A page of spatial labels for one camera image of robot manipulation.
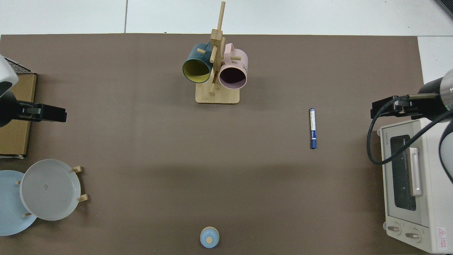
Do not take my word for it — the wooden cup stand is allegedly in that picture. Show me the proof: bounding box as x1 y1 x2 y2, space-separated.
195 1 240 104

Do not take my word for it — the blue and white marker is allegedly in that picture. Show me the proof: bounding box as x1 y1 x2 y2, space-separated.
309 108 317 149

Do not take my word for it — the wire basket with wooden floor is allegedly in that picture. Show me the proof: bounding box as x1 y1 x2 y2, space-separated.
0 57 37 159

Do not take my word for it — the light blue plate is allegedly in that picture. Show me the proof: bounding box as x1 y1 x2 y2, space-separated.
0 170 38 236

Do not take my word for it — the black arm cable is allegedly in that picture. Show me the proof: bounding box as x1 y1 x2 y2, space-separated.
367 94 453 165

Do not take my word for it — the grey plate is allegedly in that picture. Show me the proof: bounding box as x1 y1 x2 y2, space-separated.
19 159 81 221

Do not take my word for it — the dark ribbed object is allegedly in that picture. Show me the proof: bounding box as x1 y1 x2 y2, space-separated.
435 0 453 19

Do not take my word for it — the pale toaster oven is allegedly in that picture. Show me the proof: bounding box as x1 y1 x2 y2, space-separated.
377 118 453 254

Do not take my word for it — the teal cup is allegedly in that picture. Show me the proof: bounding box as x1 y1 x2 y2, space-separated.
182 42 214 84

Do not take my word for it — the wooden plate rack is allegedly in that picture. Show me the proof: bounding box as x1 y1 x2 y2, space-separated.
15 165 89 217

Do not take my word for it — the brown table cloth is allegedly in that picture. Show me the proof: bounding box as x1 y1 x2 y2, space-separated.
0 34 425 255

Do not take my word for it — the pink cup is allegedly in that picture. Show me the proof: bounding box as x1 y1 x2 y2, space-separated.
218 43 248 90

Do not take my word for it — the small blue round thing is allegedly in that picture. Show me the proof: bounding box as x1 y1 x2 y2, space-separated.
200 227 220 249

